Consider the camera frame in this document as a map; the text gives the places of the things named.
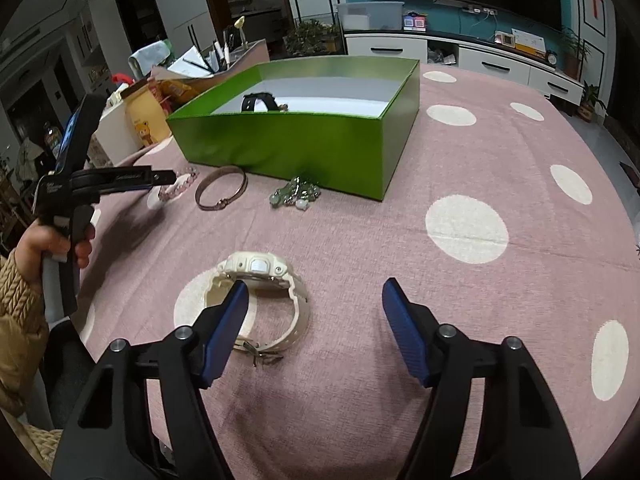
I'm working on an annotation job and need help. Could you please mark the bundle of pens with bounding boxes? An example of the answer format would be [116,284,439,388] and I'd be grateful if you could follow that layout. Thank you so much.
[187,25,237,73]

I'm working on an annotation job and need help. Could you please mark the orange snack packet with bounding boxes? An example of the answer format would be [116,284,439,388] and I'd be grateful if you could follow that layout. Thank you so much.
[157,79,201,106]

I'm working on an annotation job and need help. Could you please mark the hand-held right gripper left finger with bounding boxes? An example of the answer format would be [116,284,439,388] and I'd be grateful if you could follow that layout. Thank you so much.
[50,280,249,480]

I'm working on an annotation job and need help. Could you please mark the green jade pendant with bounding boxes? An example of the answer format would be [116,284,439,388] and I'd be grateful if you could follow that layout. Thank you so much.
[269,176,322,211]

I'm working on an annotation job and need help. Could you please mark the small potted plant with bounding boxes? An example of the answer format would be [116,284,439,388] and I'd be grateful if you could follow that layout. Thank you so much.
[580,82,608,123]

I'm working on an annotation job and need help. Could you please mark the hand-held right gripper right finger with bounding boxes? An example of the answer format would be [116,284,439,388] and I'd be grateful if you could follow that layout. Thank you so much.
[382,278,583,480]

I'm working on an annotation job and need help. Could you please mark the white papers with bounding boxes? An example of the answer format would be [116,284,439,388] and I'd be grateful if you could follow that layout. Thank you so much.
[167,46,221,78]

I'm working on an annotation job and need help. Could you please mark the clear plastic storage box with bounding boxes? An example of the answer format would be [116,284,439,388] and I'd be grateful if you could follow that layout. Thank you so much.
[336,1,405,33]

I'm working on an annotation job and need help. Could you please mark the white wristwatch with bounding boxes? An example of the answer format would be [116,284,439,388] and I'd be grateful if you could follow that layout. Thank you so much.
[202,251,311,368]

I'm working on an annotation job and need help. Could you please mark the beige desk organizer box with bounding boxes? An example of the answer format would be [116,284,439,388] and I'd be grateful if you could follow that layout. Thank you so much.
[150,39,271,92]

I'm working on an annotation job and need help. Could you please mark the white drawer organizer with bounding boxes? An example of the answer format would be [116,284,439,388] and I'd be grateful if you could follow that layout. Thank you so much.
[92,105,138,166]

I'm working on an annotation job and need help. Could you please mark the white television cabinet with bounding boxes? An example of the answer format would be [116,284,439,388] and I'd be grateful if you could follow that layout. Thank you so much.
[344,30,585,101]

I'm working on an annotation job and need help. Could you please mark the pink bead bracelet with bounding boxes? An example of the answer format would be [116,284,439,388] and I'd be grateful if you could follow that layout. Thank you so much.
[157,170,200,202]

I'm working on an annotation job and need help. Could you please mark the yellow bear print bottle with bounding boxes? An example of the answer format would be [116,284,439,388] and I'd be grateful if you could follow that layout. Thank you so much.
[111,74,173,148]

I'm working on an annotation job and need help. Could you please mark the bushy potted plant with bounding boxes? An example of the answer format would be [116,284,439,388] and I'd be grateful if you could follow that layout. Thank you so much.
[285,19,341,57]

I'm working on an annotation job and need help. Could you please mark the person's left hand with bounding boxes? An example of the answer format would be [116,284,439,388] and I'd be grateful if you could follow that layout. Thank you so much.
[15,221,97,287]

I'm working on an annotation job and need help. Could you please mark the black wristwatch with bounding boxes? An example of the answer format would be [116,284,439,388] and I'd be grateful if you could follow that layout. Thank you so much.
[241,91,281,112]

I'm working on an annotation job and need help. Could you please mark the silver metal bangle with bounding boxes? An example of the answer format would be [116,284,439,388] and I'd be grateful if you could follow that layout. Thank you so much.
[194,165,249,211]

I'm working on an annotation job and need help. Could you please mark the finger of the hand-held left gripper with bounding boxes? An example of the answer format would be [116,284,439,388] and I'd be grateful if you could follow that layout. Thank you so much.
[72,166,177,194]
[54,94,105,176]

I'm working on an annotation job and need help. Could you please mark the person's left forearm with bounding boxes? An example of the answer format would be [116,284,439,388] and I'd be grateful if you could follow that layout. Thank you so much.
[0,252,51,417]

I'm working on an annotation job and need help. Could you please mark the green cardboard box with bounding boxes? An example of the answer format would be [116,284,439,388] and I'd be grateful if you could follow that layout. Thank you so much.
[165,56,421,202]

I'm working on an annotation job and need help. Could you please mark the tall potted plant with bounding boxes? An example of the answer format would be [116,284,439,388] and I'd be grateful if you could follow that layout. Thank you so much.
[560,27,591,80]

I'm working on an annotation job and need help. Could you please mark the white and green bag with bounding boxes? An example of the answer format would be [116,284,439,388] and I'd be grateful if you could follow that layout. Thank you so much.
[127,40,173,76]

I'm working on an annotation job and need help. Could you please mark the pink polka dot tablecloth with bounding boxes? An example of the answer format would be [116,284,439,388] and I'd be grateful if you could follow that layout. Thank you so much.
[75,62,640,466]

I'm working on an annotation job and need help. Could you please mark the white and yellow box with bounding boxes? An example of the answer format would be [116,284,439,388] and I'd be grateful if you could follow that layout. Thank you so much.
[511,29,546,57]

